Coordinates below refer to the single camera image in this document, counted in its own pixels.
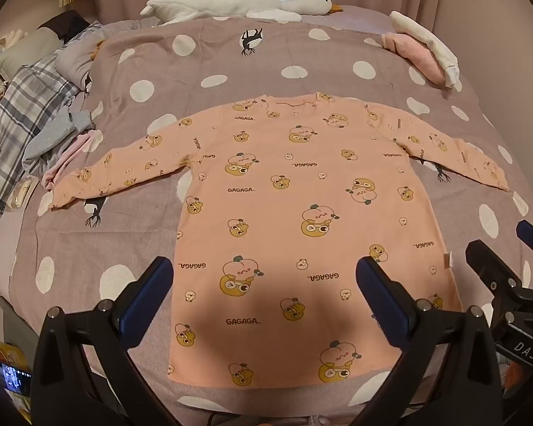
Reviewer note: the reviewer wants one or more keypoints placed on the lavender bed sheet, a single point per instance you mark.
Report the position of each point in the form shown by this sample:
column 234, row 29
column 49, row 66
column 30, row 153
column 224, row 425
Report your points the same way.
column 364, row 15

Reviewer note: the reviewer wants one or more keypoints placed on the orange cartoon print shirt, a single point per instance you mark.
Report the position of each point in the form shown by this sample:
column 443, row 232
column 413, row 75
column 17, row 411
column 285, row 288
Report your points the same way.
column 271, row 195

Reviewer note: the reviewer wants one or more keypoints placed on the grey plaid cloth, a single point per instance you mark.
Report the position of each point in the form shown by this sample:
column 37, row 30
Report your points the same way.
column 22, row 102

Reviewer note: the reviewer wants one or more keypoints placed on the dark brown pillow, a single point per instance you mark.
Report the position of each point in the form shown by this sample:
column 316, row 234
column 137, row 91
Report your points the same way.
column 69, row 24

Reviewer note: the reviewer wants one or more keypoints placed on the white folded cloth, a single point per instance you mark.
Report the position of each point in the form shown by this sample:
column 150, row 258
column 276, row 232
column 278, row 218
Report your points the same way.
column 426, row 37

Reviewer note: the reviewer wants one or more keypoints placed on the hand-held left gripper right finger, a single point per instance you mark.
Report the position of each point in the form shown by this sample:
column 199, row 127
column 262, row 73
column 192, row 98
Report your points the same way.
column 375, row 293

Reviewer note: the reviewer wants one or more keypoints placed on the white goose plush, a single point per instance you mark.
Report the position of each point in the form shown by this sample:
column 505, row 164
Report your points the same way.
column 213, row 2

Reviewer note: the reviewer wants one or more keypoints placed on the clear plastic packet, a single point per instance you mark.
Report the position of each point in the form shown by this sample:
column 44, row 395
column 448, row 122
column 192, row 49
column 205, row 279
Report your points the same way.
column 20, row 194

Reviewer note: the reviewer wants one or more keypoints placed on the pink small garment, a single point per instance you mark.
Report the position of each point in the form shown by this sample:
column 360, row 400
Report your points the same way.
column 73, row 151

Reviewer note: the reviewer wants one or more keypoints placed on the mauve polka dot blanket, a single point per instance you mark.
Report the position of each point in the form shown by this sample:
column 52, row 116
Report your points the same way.
column 248, row 62

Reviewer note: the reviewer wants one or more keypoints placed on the grey small garment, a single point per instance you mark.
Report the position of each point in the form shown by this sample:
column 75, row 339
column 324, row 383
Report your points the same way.
column 53, row 135

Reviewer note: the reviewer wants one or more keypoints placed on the yellow packet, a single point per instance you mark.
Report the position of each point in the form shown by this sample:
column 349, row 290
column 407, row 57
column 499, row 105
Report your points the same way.
column 4, row 350

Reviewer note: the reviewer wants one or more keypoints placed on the pink folded cloth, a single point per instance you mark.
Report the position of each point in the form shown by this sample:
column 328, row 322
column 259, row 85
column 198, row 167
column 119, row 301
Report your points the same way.
column 419, row 55

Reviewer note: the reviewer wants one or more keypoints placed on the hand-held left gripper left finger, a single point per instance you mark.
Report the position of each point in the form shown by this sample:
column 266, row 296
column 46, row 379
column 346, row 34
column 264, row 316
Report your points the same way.
column 144, row 295

